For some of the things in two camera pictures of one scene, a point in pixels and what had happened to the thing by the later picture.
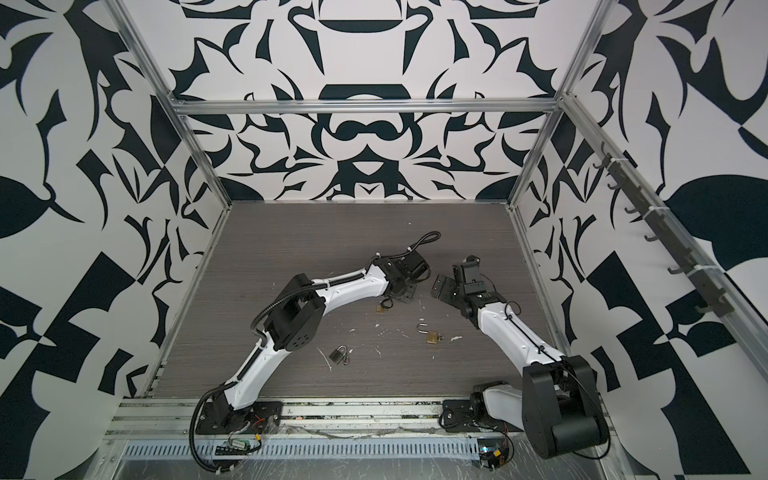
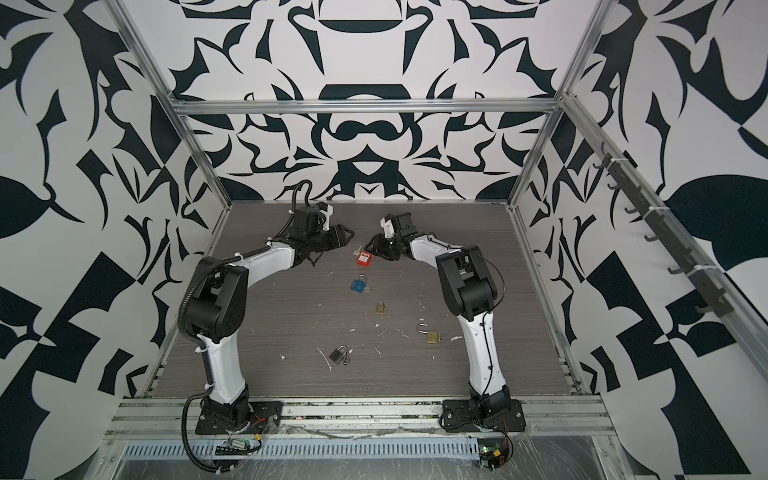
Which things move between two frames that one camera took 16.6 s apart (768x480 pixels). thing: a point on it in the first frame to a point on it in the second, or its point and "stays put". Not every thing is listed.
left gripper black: [410, 298] to [339, 236]
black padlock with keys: [341, 355] stays put
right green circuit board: [492, 452] stays put
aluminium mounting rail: [173, 419] stays put
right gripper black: [445, 294] to [378, 249]
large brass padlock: [432, 335] stays put
